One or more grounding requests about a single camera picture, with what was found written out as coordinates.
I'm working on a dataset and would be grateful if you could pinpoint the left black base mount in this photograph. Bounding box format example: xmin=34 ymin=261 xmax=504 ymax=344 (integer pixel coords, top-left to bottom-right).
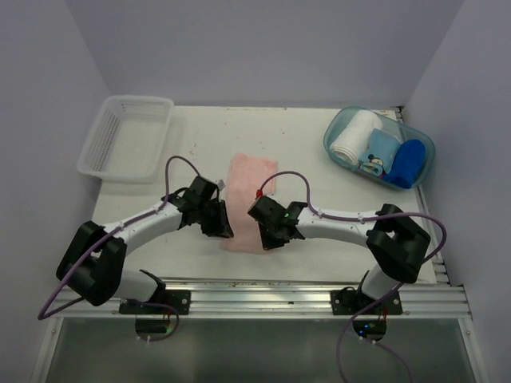
xmin=119 ymin=290 xmax=192 ymax=315

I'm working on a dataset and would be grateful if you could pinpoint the aluminium rail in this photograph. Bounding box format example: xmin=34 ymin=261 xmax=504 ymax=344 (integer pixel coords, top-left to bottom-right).
xmin=51 ymin=274 xmax=473 ymax=320

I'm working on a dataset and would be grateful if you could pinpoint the pink towel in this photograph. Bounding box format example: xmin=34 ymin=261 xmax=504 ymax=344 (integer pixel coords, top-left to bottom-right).
xmin=220 ymin=153 xmax=278 ymax=254

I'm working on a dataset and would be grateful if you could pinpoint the teal transparent plastic tub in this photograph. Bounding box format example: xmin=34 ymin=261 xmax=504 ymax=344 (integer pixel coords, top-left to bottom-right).
xmin=323 ymin=106 xmax=435 ymax=191

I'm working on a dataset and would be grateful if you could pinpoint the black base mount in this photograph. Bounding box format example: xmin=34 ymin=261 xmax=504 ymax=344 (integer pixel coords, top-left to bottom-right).
xmin=119 ymin=290 xmax=192 ymax=315
xmin=330 ymin=286 xmax=403 ymax=316

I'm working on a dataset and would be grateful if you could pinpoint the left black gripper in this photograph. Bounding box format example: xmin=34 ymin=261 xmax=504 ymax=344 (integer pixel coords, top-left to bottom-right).
xmin=196 ymin=198 xmax=233 ymax=238

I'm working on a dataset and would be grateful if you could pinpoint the light blue cartoon towel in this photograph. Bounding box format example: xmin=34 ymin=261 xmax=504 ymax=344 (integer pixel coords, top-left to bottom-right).
xmin=358 ymin=128 xmax=401 ymax=177

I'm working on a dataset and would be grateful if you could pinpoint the white plastic basket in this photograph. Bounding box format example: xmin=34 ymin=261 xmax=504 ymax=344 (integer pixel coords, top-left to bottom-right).
xmin=77 ymin=95 xmax=174 ymax=184

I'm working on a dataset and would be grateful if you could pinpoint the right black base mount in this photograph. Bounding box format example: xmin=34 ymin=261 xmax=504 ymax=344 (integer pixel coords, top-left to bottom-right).
xmin=330 ymin=286 xmax=403 ymax=316

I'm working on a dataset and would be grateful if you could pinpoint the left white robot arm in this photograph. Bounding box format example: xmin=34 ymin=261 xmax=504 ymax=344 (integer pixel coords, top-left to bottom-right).
xmin=56 ymin=176 xmax=234 ymax=314

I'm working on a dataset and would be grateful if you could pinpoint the white rolled towel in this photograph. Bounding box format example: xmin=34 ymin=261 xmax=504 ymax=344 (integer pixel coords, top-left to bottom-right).
xmin=327 ymin=109 xmax=382 ymax=166

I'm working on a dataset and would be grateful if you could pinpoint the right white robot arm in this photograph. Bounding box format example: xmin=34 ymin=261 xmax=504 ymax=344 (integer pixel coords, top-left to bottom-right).
xmin=248 ymin=196 xmax=431 ymax=314

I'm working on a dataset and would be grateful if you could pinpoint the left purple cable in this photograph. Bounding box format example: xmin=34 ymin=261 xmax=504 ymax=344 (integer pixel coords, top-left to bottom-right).
xmin=37 ymin=155 xmax=203 ymax=342

